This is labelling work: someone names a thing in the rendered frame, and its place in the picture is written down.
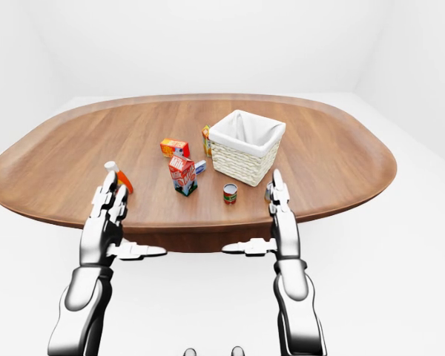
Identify orange bottle with white cap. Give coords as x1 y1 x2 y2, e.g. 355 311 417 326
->
104 160 134 195

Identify white woven basket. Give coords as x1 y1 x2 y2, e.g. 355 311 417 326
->
208 109 287 188

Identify orange juice carton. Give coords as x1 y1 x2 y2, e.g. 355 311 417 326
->
201 125 213 157

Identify red soup can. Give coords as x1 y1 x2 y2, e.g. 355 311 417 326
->
222 183 238 205

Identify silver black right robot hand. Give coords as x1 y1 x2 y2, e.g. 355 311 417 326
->
221 168 301 262

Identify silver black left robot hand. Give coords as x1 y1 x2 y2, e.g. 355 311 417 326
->
78 171 168 268

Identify brown wooden table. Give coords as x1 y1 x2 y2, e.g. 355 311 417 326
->
0 93 398 254

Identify orange red butter box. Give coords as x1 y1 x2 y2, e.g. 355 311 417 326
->
159 138 191 159

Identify red and white milk carton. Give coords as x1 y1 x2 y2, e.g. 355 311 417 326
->
168 154 199 198

